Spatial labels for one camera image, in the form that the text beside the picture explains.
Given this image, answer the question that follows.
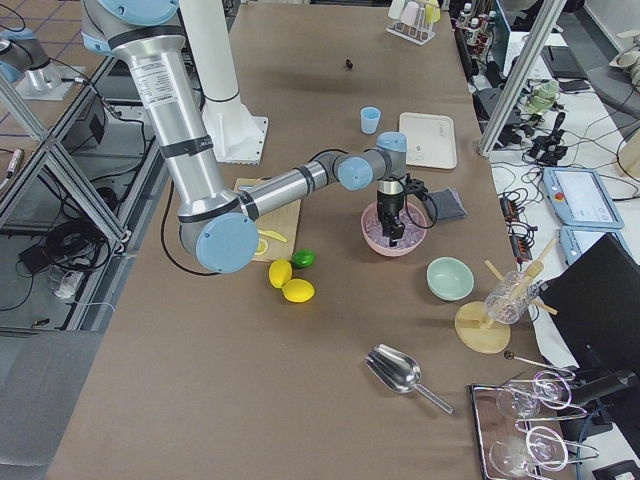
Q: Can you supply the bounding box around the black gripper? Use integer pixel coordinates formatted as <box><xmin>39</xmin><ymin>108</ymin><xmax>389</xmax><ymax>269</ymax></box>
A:
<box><xmin>377</xmin><ymin>180</ymin><xmax>405</xmax><ymax>246</ymax></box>

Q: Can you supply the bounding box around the light blue plastic cup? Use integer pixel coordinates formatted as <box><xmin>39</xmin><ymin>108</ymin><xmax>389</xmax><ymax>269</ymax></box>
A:
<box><xmin>360</xmin><ymin>106</ymin><xmax>381</xmax><ymax>135</ymax></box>

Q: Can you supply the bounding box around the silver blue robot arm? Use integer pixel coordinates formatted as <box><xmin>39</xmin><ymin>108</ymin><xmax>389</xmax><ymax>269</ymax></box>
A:
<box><xmin>81</xmin><ymin>1</ymin><xmax>407</xmax><ymax>275</ymax></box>

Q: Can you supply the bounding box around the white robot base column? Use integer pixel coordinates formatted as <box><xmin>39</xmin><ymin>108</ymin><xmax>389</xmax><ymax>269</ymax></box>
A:
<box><xmin>179</xmin><ymin>0</ymin><xmax>268</xmax><ymax>165</ymax></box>

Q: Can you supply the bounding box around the pink bowl of ice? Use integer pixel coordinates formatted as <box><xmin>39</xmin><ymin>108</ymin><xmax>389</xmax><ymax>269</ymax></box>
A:
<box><xmin>361</xmin><ymin>202</ymin><xmax>428</xmax><ymax>257</ymax></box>

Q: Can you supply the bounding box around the wooden cup tree stand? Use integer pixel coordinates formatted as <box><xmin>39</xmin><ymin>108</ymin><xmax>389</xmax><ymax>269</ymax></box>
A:
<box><xmin>455</xmin><ymin>238</ymin><xmax>558</xmax><ymax>354</ymax></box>

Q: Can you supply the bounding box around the clear textured glass cup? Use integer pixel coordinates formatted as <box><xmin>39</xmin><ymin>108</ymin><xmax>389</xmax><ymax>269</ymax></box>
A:
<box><xmin>485</xmin><ymin>271</ymin><xmax>542</xmax><ymax>325</ymax></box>

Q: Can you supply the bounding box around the silver metal ice scoop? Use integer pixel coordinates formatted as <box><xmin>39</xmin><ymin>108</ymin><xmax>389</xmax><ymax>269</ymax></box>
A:
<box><xmin>366</xmin><ymin>344</ymin><xmax>454</xmax><ymax>415</ymax></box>

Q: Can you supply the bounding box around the white cup rack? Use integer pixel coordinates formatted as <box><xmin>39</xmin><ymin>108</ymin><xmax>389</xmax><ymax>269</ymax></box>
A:
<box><xmin>386</xmin><ymin>0</ymin><xmax>441</xmax><ymax>46</ymax></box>

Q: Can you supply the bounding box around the grey folded cloth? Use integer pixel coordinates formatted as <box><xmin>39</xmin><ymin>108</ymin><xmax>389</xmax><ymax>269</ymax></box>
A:
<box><xmin>427</xmin><ymin>188</ymin><xmax>468</xmax><ymax>221</ymax></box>

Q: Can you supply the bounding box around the mint green bowl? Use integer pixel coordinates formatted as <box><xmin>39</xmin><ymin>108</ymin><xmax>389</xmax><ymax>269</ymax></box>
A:
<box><xmin>426</xmin><ymin>257</ymin><xmax>475</xmax><ymax>301</ymax></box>

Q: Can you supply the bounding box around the green lime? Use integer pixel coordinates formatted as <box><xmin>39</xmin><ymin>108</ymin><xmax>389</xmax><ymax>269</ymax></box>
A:
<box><xmin>291</xmin><ymin>249</ymin><xmax>316</xmax><ymax>269</ymax></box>

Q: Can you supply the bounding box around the cream rabbit serving tray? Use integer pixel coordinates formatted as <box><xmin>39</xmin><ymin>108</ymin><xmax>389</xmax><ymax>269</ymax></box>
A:
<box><xmin>399</xmin><ymin>112</ymin><xmax>457</xmax><ymax>170</ymax></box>

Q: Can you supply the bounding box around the bamboo cutting board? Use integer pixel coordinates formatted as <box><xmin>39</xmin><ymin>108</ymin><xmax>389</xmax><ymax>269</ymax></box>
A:
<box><xmin>253</xmin><ymin>200</ymin><xmax>301</xmax><ymax>262</ymax></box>

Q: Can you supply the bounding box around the yellow lemon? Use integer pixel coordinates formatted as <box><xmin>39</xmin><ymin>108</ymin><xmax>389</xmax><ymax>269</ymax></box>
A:
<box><xmin>282</xmin><ymin>278</ymin><xmax>315</xmax><ymax>303</ymax></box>
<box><xmin>268</xmin><ymin>259</ymin><xmax>293</xmax><ymax>289</ymax></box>

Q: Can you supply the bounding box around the yellow plastic knife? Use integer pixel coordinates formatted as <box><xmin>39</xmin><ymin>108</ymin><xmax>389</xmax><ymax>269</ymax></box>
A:
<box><xmin>258</xmin><ymin>229</ymin><xmax>288</xmax><ymax>243</ymax></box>

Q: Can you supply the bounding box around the lemon slice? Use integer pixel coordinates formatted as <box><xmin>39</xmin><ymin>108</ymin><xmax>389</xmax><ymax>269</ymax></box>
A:
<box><xmin>255</xmin><ymin>238</ymin><xmax>269</xmax><ymax>256</ymax></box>

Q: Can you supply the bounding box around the blue teach pendant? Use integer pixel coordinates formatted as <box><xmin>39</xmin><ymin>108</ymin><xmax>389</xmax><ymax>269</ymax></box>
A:
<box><xmin>542</xmin><ymin>167</ymin><xmax>625</xmax><ymax>230</ymax></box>
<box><xmin>559</xmin><ymin>225</ymin><xmax>630</xmax><ymax>266</ymax></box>

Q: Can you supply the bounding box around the wine glass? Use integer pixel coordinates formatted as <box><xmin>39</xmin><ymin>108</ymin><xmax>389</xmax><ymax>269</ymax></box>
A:
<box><xmin>496</xmin><ymin>370</ymin><xmax>572</xmax><ymax>419</ymax></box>
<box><xmin>489</xmin><ymin>426</ymin><xmax>569</xmax><ymax>479</ymax></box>

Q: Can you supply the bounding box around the black computer monitor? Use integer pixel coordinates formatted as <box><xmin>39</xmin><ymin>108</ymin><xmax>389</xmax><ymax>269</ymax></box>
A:
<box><xmin>541</xmin><ymin>231</ymin><xmax>640</xmax><ymax>401</ymax></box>

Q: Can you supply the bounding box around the black framed glass tray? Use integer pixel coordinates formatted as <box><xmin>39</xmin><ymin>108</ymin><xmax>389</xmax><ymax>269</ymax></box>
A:
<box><xmin>466</xmin><ymin>381</ymin><xmax>601</xmax><ymax>480</ymax></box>

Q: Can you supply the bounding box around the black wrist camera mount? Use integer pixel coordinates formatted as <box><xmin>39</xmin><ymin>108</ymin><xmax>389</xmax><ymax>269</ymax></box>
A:
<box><xmin>403</xmin><ymin>174</ymin><xmax>429</xmax><ymax>202</ymax></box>

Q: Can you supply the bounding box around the aluminium frame post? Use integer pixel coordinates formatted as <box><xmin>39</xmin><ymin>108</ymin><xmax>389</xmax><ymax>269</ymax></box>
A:
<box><xmin>478</xmin><ymin>0</ymin><xmax>566</xmax><ymax>157</ymax></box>

